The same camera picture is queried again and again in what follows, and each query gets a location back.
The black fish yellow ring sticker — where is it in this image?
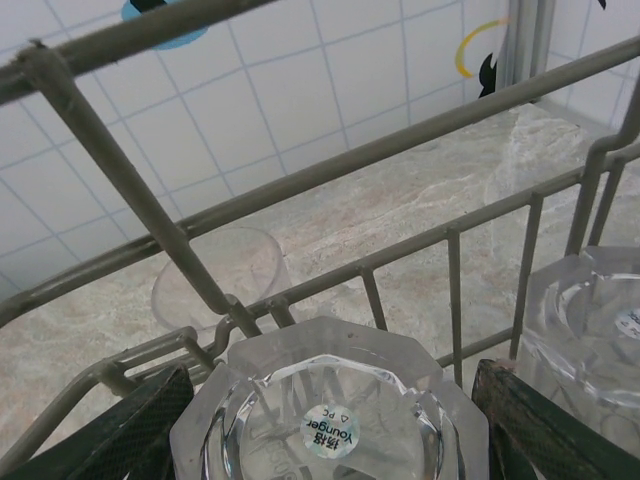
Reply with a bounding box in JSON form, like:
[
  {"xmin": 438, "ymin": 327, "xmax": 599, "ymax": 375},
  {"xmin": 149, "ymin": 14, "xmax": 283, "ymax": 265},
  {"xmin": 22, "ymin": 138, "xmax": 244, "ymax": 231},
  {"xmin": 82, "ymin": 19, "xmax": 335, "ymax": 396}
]
[{"xmin": 454, "ymin": 17, "xmax": 512, "ymax": 100}]

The black fish blue circle sticker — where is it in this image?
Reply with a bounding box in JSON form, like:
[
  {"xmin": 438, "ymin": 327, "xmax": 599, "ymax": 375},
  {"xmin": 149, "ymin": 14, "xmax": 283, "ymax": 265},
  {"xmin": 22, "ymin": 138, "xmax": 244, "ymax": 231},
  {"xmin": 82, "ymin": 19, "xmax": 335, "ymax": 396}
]
[{"xmin": 119, "ymin": 0, "xmax": 211, "ymax": 52}]

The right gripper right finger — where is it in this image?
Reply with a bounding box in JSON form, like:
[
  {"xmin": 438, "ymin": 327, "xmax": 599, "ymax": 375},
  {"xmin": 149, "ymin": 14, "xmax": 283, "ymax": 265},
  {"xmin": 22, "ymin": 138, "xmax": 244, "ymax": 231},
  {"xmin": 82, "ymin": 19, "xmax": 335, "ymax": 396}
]
[{"xmin": 471, "ymin": 358, "xmax": 630, "ymax": 480}]

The aluminium corner post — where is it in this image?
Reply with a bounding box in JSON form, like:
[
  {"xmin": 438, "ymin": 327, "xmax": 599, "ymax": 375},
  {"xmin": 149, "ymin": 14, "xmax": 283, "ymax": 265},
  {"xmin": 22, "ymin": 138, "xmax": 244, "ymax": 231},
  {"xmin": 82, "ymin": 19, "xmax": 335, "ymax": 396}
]
[{"xmin": 504, "ymin": 0, "xmax": 556, "ymax": 104}]

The grey wire dish rack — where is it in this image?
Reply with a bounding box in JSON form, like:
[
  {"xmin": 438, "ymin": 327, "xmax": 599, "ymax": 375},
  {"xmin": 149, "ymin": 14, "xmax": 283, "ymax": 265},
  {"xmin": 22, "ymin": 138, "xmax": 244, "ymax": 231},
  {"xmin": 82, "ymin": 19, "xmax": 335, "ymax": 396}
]
[{"xmin": 0, "ymin": 0, "xmax": 640, "ymax": 480}]

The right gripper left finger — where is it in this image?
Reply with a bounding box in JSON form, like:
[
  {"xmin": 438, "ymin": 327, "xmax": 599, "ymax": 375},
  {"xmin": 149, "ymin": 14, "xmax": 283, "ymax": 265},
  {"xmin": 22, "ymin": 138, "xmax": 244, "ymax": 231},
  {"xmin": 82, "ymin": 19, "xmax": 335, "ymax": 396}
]
[{"xmin": 24, "ymin": 362, "xmax": 196, "ymax": 480}]

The clear plastic cup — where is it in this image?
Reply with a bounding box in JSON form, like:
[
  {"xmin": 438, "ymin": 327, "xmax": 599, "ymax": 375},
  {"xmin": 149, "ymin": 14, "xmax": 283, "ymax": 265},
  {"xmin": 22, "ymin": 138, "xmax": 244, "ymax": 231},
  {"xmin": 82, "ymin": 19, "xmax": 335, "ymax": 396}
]
[
  {"xmin": 152, "ymin": 227, "xmax": 294, "ymax": 334},
  {"xmin": 169, "ymin": 314, "xmax": 489, "ymax": 480},
  {"xmin": 514, "ymin": 244, "xmax": 640, "ymax": 451}
]

